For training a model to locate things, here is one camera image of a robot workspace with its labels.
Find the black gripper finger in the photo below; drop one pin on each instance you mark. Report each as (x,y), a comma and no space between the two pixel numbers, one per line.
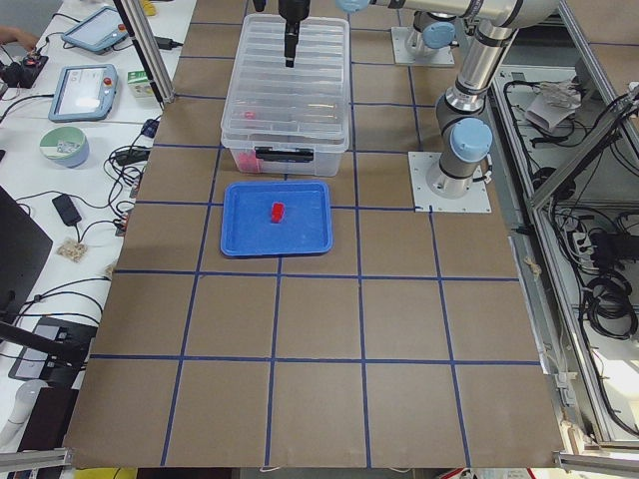
(291,41)

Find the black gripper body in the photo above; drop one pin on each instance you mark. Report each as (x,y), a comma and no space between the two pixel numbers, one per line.
(293,10)

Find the clear plastic box lid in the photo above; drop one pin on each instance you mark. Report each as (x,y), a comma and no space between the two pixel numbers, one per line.
(289,75)

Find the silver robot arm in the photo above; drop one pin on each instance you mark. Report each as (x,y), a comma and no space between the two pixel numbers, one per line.
(429,39)
(467,139)

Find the clear plastic storage box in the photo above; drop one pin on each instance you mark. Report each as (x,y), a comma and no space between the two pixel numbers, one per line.
(284,149)

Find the green white small carton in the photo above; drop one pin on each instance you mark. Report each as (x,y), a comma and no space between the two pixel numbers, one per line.
(139,84)

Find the far blue teach pendant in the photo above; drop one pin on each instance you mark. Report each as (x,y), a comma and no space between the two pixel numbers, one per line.
(97,33)

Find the blue teach pendant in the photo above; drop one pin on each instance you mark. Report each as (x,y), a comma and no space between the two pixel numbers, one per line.
(84,93)
(97,33)

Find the blue plastic tray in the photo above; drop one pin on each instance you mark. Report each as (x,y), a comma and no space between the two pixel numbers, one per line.
(247,230)

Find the near blue teach pendant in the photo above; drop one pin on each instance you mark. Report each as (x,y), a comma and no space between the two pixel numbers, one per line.
(84,93)

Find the green round bowl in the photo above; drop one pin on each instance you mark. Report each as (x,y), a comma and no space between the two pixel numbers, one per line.
(65,146)

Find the white paper bundle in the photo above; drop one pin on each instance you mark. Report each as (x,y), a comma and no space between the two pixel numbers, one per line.
(554,103)

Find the black power adapter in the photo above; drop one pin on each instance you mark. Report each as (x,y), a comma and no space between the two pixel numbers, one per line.
(66,210)

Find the small snack bag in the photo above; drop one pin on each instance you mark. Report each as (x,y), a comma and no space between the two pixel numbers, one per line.
(72,250)

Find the black monitor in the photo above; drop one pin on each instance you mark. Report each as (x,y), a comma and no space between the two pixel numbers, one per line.
(25,248)

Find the white cylindrical device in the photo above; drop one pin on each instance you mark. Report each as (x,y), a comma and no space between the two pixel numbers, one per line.
(24,403)

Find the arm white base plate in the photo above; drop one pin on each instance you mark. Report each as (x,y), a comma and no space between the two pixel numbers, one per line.
(434,192)
(398,36)

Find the black box latch handle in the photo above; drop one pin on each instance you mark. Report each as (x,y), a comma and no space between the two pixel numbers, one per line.
(268,154)

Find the aluminium frame post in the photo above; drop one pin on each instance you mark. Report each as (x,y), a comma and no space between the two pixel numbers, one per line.
(145,44)

